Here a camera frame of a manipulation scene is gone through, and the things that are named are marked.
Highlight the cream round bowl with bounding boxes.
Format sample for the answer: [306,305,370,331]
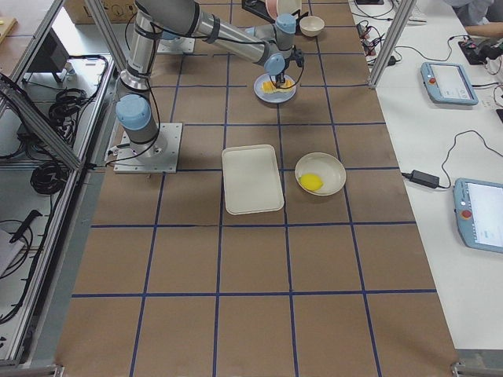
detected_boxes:
[295,152,347,196]

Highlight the yellow sliced bread loaf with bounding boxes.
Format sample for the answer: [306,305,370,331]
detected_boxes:
[262,79,296,94]

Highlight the black power adapter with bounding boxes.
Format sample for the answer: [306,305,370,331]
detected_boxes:
[409,170,439,189]

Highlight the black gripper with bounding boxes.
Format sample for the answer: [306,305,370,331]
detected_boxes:
[274,58,291,88]

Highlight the pink plate in rack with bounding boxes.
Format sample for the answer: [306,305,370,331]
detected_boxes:
[264,0,278,20]

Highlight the aluminium frame beam left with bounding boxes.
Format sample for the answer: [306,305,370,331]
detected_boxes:
[1,73,83,170]

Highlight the small cream bowl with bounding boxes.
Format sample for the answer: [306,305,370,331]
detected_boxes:
[299,16,325,38]

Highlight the cardboard box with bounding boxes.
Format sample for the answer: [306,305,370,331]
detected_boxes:
[64,0,138,25]

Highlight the blue round plate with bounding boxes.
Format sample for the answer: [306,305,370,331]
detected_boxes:
[253,74,296,104]

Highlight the upper blue teach pendant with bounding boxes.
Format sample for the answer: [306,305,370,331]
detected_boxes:
[420,62,479,106]

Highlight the white rectangular tray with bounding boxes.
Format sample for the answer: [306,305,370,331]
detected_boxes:
[222,145,284,215]

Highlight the lower blue teach pendant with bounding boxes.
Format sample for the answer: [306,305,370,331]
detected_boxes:
[453,178,503,254]

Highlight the black monitor box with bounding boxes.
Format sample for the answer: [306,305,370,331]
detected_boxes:
[28,28,69,83]

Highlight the aluminium frame post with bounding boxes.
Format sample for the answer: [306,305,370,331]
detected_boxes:
[368,0,417,89]

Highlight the yellow lemon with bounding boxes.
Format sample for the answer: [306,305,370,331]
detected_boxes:
[299,173,324,192]

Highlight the person forearm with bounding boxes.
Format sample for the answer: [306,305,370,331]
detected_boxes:
[464,22,503,39]

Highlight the blue teach pendant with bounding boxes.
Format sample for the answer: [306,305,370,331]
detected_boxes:
[453,178,503,254]
[420,62,479,106]

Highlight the coiled black cables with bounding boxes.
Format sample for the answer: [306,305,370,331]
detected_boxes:
[48,88,87,123]

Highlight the black dish rack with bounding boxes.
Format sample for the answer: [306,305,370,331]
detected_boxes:
[241,0,308,23]

